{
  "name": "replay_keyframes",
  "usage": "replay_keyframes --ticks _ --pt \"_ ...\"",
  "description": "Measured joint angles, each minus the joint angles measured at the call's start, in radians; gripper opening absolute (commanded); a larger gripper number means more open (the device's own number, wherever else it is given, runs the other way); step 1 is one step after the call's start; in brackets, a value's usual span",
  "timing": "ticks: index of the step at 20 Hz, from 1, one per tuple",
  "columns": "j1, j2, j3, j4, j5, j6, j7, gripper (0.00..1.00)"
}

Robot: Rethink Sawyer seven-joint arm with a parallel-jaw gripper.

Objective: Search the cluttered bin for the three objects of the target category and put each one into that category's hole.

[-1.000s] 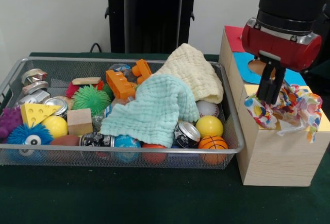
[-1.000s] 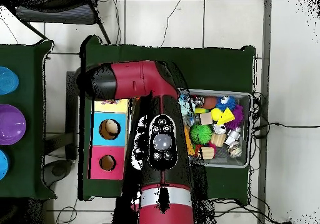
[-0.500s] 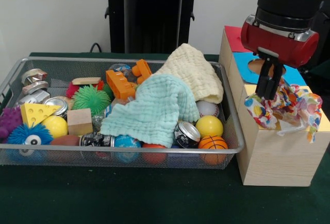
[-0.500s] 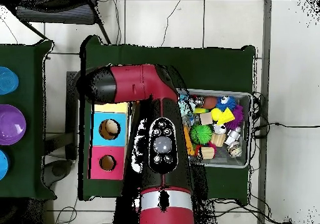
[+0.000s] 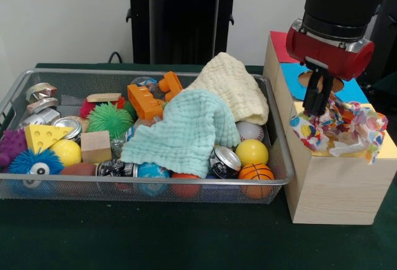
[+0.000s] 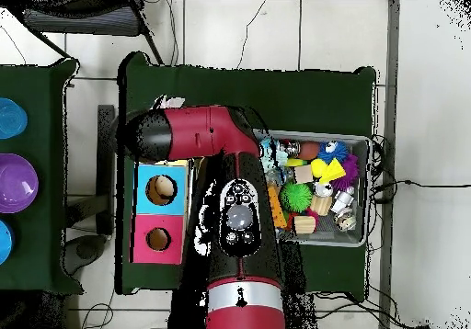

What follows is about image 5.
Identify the dark green table cloth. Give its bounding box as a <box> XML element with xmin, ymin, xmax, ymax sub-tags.
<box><xmin>0</xmin><ymin>62</ymin><xmax>397</xmax><ymax>270</ymax></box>
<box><xmin>377</xmin><ymin>73</ymin><xmax>397</xmax><ymax>97</ymax></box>

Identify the yellow ball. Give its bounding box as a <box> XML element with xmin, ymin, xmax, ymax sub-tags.
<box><xmin>234</xmin><ymin>138</ymin><xmax>269</xmax><ymax>167</ymax></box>

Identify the cream white waffle cloth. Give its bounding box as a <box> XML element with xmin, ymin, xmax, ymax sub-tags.
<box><xmin>185</xmin><ymin>52</ymin><xmax>270</xmax><ymax>125</ymax></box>

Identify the shallow clear mesh bin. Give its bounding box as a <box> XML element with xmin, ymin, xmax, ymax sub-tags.
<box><xmin>0</xmin><ymin>68</ymin><xmax>295</xmax><ymax>204</ymax></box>

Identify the white baseball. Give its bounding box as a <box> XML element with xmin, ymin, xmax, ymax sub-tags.
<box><xmin>236</xmin><ymin>120</ymin><xmax>265</xmax><ymax>142</ymax></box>

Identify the green spiky ball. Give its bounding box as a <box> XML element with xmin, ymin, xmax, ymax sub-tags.
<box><xmin>86</xmin><ymin>101</ymin><xmax>134</xmax><ymax>140</ymax></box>

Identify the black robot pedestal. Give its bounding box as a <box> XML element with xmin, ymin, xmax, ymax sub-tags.
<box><xmin>119</xmin><ymin>0</ymin><xmax>251</xmax><ymax>65</ymax></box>

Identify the blue spiky ball with eye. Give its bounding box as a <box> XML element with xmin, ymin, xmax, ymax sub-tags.
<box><xmin>8</xmin><ymin>148</ymin><xmax>65</xmax><ymax>190</ymax></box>

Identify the colourful patterned cloth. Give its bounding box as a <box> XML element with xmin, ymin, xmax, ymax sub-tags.
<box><xmin>290</xmin><ymin>92</ymin><xmax>388</xmax><ymax>165</ymax></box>

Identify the purple spiky toy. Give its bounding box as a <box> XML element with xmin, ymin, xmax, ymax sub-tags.
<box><xmin>0</xmin><ymin>127</ymin><xmax>29</xmax><ymax>168</ymax></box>

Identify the small orange basketball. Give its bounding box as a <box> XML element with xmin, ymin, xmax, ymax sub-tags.
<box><xmin>238</xmin><ymin>163</ymin><xmax>275</xmax><ymax>198</ymax></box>

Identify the yellow cheese wedge toy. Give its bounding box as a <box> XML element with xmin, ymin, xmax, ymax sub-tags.
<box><xmin>24</xmin><ymin>124</ymin><xmax>75</xmax><ymax>153</ymax></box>

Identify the wooden box with three holes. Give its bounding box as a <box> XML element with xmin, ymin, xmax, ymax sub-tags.
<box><xmin>262</xmin><ymin>30</ymin><xmax>397</xmax><ymax>226</ymax></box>

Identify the plain wooden block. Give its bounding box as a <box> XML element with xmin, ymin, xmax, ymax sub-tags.
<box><xmin>80</xmin><ymin>130</ymin><xmax>112</xmax><ymax>164</ymax></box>

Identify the mint green waffle cloth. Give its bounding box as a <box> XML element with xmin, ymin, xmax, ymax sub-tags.
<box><xmin>120</xmin><ymin>90</ymin><xmax>241</xmax><ymax>179</ymax></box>

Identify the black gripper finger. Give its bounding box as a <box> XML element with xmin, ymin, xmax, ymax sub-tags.
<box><xmin>302</xmin><ymin>68</ymin><xmax>321</xmax><ymax>115</ymax></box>
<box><xmin>314</xmin><ymin>73</ymin><xmax>335</xmax><ymax>118</ymax></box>

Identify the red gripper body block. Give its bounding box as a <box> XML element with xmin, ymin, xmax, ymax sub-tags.
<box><xmin>285</xmin><ymin>29</ymin><xmax>375</xmax><ymax>82</ymax></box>

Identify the blue globe ball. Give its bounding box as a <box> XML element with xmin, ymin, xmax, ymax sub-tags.
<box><xmin>138</xmin><ymin>161</ymin><xmax>171</xmax><ymax>196</ymax></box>

